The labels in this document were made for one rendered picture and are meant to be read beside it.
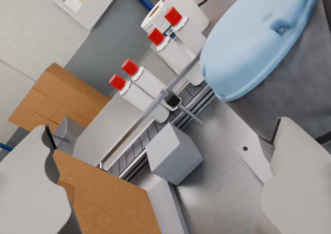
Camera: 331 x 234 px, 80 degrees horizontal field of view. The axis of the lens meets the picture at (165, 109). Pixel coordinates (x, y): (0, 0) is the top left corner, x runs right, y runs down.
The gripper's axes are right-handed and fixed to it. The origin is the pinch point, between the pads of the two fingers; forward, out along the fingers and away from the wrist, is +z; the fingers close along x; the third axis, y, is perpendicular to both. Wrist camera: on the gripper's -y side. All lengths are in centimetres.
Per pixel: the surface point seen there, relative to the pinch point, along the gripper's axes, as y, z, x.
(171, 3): -3, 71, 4
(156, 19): 5, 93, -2
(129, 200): 34.2, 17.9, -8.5
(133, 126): 27.3, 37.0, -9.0
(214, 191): 30.1, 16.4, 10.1
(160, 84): 16.3, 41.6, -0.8
